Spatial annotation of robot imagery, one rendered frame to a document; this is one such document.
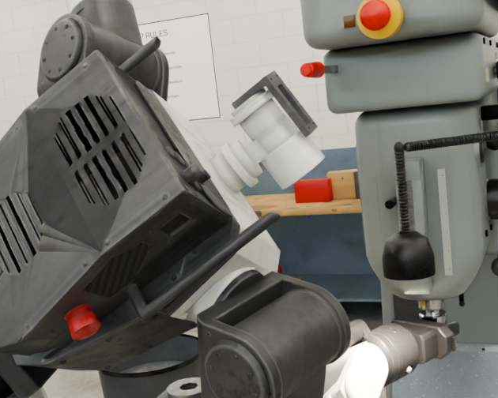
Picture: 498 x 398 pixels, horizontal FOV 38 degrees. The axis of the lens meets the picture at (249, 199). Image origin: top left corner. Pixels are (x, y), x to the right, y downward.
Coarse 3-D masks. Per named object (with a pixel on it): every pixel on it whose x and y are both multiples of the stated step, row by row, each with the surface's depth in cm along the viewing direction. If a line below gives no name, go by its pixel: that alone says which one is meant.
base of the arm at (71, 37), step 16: (64, 16) 92; (80, 16) 91; (48, 32) 93; (64, 32) 90; (80, 32) 89; (48, 48) 92; (64, 48) 90; (80, 48) 88; (48, 64) 91; (64, 64) 89; (160, 64) 98; (48, 80) 92; (160, 80) 98; (160, 96) 97
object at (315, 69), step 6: (306, 66) 99; (312, 66) 99; (318, 66) 101; (324, 66) 103; (330, 66) 109; (336, 66) 112; (300, 72) 100; (306, 72) 99; (312, 72) 99; (318, 72) 101; (324, 72) 104; (330, 72) 109; (336, 72) 112
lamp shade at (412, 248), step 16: (400, 240) 100; (416, 240) 99; (384, 256) 101; (400, 256) 99; (416, 256) 98; (432, 256) 100; (384, 272) 102; (400, 272) 99; (416, 272) 99; (432, 272) 100
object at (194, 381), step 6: (186, 378) 148; (192, 378) 148; (198, 378) 148; (174, 384) 146; (180, 384) 146; (186, 384) 146; (192, 384) 146; (198, 384) 145; (168, 390) 143; (174, 390) 143; (180, 390) 143; (186, 390) 142; (192, 390) 142; (198, 390) 142; (162, 396) 144; (168, 396) 142; (174, 396) 141; (180, 396) 140; (186, 396) 140; (192, 396) 140; (198, 396) 141
